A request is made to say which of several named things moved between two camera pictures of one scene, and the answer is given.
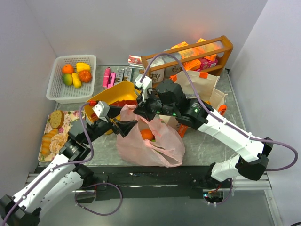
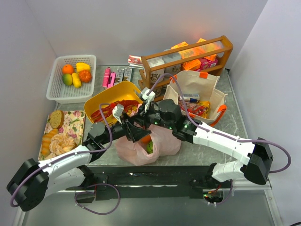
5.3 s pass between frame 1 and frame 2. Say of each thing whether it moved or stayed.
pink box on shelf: stayed
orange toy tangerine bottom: moved
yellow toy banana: stayed
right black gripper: moved
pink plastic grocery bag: moved
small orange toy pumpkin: stayed
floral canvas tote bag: stayed
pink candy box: stayed
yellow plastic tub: stayed
